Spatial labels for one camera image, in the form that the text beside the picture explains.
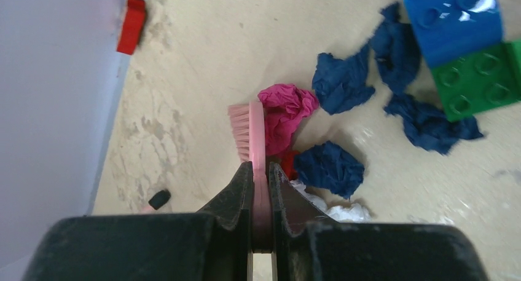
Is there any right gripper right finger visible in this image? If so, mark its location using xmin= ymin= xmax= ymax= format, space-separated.
xmin=268 ymin=162 xmax=339 ymax=280

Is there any green toy brick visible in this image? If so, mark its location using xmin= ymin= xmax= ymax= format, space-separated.
xmin=431 ymin=39 xmax=520 ymax=122

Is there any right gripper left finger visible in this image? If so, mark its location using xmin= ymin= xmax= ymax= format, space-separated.
xmin=198 ymin=162 xmax=254 ymax=280

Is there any white paper scrap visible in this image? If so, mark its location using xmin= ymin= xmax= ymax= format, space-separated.
xmin=290 ymin=180 xmax=372 ymax=223

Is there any blue toy brick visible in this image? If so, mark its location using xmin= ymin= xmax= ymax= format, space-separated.
xmin=403 ymin=0 xmax=503 ymax=68

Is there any pink hand brush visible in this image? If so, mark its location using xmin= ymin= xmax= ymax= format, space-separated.
xmin=227 ymin=101 xmax=273 ymax=253

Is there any magenta paper scrap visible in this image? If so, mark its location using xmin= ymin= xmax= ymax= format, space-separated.
xmin=257 ymin=84 xmax=319 ymax=157

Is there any red toy block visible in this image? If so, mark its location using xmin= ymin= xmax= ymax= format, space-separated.
xmin=116 ymin=0 xmax=147 ymax=55

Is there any pink music stand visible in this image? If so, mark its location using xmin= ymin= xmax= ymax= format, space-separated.
xmin=140 ymin=189 xmax=171 ymax=214

